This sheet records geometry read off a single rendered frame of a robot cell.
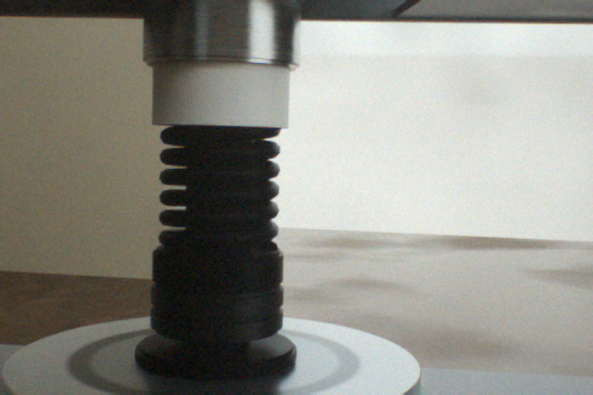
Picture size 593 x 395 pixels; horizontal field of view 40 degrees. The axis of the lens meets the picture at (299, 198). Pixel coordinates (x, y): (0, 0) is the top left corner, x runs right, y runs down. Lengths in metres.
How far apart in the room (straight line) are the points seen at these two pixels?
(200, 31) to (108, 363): 0.17
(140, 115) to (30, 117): 0.81
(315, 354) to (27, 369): 0.15
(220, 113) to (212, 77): 0.02
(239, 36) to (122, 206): 5.31
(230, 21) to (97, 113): 5.36
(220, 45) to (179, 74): 0.03
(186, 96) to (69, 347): 0.16
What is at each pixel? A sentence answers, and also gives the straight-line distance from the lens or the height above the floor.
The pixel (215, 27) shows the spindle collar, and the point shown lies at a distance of 0.38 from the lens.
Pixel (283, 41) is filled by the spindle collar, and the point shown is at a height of 1.02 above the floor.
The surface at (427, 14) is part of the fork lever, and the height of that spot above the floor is 1.05.
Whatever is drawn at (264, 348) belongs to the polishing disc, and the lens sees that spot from 0.42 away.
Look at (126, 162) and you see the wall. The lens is 5.66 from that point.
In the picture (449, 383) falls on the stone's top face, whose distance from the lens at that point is 0.61.
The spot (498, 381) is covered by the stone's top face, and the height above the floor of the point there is 0.80.
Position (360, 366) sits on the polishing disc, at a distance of 0.42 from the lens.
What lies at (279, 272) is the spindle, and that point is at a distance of 0.41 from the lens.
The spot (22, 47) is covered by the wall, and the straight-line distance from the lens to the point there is 6.01.
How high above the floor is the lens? 0.98
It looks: 4 degrees down
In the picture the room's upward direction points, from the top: 1 degrees clockwise
